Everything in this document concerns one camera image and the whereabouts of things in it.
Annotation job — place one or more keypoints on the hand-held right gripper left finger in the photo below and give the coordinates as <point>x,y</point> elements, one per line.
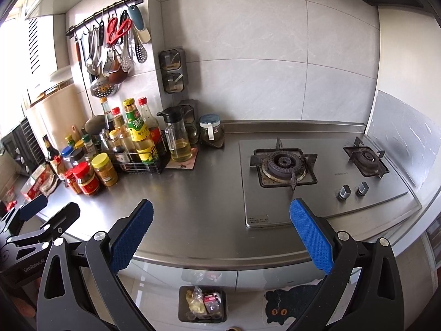
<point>132,234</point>

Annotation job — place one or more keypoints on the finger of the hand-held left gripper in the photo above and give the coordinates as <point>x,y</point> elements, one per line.
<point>62,219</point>
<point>32,207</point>

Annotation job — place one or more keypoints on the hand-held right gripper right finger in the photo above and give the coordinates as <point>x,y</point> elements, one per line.
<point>310,234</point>

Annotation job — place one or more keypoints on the black trash bin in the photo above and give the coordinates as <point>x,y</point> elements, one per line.
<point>182,303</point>

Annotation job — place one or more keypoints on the red white packet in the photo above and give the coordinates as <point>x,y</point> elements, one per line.
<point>39,182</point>

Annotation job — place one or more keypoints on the small red lid jar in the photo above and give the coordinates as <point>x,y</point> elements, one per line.
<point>71,182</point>

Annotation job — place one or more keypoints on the steel gas stove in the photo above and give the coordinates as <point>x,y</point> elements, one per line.
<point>324,193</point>

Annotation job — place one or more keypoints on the large red lid jar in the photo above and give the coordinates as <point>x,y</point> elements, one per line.
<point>88,181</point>

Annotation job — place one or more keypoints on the steel stove knob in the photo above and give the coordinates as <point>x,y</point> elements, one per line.
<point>362,189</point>
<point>344,193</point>

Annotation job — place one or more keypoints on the dark vinegar bottle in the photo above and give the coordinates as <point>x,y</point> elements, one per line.
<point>50,155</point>

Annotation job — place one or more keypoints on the blue cap spice jar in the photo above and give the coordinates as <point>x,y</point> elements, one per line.
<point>67,155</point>

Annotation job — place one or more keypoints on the yellow lid jar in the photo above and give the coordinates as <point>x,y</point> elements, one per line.
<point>105,172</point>

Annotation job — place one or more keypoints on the black lid jar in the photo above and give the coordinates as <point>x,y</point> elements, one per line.
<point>78,157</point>

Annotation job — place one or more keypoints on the black cat mat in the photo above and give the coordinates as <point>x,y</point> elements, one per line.
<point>293,303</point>

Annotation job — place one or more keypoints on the large burner grate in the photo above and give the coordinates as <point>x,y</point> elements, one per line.
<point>282,165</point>

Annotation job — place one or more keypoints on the green cap spice bottle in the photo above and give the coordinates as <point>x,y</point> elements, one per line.
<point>89,144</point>

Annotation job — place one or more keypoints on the dark sauce bottle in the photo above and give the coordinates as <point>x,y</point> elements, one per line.
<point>119,151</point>

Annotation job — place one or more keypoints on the glass shaker metal lid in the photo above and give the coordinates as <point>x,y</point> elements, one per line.
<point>104,141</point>

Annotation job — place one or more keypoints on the pink coaster mat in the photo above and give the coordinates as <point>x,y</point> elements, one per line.
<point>191,163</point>

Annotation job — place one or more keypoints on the small burner grate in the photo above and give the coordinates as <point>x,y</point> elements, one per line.
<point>367,160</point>

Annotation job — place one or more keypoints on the beige cutting board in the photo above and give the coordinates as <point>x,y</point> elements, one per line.
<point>57,110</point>

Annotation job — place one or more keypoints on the yellow cap oil bottle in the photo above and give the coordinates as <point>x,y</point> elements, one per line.
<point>139,134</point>

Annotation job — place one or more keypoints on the dark ladle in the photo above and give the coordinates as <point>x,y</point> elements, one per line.
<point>94,124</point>

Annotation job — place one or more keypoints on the glass oil dispenser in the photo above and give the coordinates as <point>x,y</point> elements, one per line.
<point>179,141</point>

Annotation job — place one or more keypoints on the amber liquid bottle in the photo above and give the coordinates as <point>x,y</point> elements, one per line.
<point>119,124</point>

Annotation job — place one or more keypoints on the red cap clear bottle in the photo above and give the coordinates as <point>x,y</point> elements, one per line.
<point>151,124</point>

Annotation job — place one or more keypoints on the tall dark soy bottle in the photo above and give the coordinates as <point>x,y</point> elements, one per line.
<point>106,113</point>

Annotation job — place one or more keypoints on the grey seasoning box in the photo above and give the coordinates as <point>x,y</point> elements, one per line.
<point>192,120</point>
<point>172,59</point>
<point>175,82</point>

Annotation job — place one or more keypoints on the blue lid glass jar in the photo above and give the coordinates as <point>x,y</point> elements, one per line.
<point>211,127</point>

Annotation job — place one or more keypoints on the round steel skimmer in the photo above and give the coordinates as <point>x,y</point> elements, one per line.
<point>100,87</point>

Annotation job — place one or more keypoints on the brown scoop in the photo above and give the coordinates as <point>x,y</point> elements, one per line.
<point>119,74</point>

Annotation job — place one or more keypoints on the steel tongs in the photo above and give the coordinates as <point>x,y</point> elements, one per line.
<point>92,51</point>

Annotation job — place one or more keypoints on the steel slotted spoon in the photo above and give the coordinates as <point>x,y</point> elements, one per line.
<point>126,62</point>
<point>140,53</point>

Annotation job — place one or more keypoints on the red scissors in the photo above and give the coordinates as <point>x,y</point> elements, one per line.
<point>115,29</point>

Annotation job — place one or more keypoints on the blue white hanging tool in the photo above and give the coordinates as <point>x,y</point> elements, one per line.
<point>139,24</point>

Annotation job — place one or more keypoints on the silver foil wall sheet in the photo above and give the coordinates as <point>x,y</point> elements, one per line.
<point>403,138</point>

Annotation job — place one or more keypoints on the black utensil rail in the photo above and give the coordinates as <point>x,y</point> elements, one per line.
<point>103,15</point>

